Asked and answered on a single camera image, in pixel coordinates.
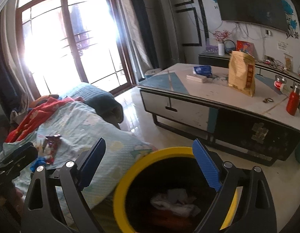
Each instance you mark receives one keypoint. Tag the black wall television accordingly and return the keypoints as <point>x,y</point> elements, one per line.
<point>268,13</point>

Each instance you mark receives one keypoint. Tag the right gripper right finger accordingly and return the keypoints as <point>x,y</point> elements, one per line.
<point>207,165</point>

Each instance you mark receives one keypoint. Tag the light blue cartoon bedsheet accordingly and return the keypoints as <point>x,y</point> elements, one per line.
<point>80,128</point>

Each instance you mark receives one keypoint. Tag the blue tissue pack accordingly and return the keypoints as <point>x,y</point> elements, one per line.
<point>203,70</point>

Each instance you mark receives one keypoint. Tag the white plastic bag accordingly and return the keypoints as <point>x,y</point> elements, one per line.
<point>178,202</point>

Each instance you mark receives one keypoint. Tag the dark blue left curtain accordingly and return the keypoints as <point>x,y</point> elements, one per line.
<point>15,94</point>

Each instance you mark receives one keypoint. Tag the white vase pink flowers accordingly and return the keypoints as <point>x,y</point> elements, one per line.
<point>220,37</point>

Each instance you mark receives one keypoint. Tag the blue white small bin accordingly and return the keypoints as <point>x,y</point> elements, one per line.
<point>152,72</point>

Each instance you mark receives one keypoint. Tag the white flat box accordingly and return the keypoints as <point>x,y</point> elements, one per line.
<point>197,78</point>

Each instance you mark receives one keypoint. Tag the standing air conditioner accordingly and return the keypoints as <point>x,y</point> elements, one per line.
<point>170,48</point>

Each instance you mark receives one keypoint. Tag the red purple snack wrapper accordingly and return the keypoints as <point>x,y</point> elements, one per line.
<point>50,147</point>

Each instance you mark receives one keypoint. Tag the red plastic bag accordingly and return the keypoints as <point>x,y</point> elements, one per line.
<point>167,220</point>

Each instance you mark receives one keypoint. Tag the yellow paper bag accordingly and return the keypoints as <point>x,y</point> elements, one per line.
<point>241,73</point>

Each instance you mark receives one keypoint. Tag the teal quilted mattress pad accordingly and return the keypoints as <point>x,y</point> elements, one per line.
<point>101,101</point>

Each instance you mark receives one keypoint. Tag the brown framed glass door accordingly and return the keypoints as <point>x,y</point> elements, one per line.
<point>62,43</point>

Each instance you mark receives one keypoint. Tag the white marble coffee table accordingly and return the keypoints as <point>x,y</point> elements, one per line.
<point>257,128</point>

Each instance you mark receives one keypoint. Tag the red thermos bottle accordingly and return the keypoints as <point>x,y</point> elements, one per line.
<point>293,100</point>

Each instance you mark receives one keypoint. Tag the blue crumpled wrapper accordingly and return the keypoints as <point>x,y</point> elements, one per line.
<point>40,161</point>

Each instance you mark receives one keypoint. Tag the red floral blanket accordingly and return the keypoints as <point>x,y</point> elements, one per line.
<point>36,117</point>

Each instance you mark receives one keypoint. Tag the yellow rimmed black trash bin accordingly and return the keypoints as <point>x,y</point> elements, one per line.
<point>156,173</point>

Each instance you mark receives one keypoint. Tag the red picture card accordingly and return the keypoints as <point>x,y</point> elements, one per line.
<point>245,47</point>

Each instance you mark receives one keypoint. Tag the black tv cabinet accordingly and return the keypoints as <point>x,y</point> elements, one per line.
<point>268,71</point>

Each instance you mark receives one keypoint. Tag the grey right curtain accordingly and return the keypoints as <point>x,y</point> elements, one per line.
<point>138,36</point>

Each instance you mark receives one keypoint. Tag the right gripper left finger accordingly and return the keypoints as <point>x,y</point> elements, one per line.
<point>88,162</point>

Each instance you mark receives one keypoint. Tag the red white can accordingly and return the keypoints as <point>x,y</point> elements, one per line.
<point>281,84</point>

